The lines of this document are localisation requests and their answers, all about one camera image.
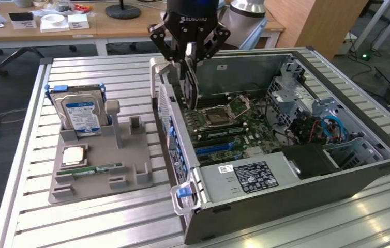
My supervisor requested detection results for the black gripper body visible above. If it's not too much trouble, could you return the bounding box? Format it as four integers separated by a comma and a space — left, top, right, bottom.
164, 0, 221, 44

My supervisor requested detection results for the low-profile graphics card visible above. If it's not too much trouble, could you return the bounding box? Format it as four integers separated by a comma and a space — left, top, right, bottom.
178, 42, 201, 111

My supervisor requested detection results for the black round lamp base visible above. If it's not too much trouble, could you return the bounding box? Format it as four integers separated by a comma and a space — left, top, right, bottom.
104, 0, 142, 20

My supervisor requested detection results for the metal socket cover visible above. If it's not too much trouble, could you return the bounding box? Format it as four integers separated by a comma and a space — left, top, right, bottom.
227, 94, 256, 120

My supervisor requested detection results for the plain white box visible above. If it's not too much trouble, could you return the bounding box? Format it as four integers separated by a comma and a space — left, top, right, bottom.
66, 13, 90, 30

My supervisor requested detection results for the CPU socket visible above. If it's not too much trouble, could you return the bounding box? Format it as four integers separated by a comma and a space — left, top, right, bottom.
201, 105, 232, 128

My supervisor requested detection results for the perforated metal disk bay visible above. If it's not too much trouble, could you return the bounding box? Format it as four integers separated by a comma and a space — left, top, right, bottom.
265, 74, 319, 122

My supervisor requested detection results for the wooden desk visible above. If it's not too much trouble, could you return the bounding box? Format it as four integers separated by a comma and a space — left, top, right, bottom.
0, 0, 287, 56

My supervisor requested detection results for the wooden cabinet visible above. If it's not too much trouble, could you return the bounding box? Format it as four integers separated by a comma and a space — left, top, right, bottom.
261, 0, 369, 59

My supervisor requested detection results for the flat white box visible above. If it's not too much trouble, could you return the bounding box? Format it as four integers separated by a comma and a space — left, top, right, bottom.
38, 20, 70, 34

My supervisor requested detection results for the white tape roll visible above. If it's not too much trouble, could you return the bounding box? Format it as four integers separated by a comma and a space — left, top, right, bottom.
40, 14, 65, 26

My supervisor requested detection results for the hard disk with blue rails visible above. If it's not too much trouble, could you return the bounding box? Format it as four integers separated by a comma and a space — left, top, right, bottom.
44, 82, 109, 137

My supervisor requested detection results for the blue expansion slot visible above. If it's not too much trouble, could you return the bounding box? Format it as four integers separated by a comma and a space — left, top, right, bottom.
193, 141, 237, 157

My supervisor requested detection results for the white box with black top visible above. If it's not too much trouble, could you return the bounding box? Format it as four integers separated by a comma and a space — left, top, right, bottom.
8, 12, 38, 30

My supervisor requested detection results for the silver chipset heatsink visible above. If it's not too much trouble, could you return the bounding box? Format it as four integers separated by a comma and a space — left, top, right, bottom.
244, 147, 264, 159

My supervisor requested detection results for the black chair base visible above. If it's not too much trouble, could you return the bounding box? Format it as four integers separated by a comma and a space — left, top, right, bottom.
0, 46, 77, 76

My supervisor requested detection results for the grey parts rack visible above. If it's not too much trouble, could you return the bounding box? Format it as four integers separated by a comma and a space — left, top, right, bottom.
48, 100, 156, 205

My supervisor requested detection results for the silver CPU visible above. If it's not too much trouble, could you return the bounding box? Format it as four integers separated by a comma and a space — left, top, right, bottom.
61, 146, 88, 166

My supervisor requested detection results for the black plastic shroud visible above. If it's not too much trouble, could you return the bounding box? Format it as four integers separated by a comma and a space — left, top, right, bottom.
281, 143, 341, 180

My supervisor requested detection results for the green RAM stick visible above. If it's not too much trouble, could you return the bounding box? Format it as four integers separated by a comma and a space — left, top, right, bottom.
57, 162, 125, 177

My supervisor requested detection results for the grey power supply unit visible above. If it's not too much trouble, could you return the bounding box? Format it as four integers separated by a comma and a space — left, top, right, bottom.
197, 151, 300, 204

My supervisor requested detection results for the slanted metal drive cage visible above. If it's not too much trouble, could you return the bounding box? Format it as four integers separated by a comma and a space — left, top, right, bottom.
321, 136, 388, 171

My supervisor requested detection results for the open grey PC case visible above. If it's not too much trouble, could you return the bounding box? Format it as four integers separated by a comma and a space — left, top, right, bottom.
148, 46, 390, 245

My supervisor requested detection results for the white table frame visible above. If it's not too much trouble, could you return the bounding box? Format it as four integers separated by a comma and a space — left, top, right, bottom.
349, 0, 390, 72

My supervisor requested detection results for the blue wire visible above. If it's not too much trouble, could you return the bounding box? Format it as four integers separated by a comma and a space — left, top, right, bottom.
319, 115, 349, 143

